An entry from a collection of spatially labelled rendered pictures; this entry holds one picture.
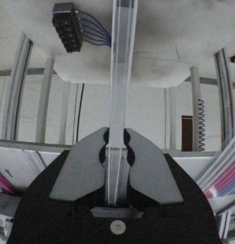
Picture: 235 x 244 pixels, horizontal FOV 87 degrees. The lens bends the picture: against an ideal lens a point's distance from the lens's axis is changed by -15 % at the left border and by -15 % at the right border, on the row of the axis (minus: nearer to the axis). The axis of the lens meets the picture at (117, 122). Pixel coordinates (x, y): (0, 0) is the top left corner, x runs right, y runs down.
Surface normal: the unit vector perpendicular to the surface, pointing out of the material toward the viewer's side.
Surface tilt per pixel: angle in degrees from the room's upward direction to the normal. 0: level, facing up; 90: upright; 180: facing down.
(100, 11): 0
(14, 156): 43
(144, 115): 90
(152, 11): 0
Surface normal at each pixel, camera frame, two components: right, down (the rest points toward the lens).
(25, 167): 0.00, 0.65
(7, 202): 0.05, -0.76
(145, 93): 0.04, -0.11
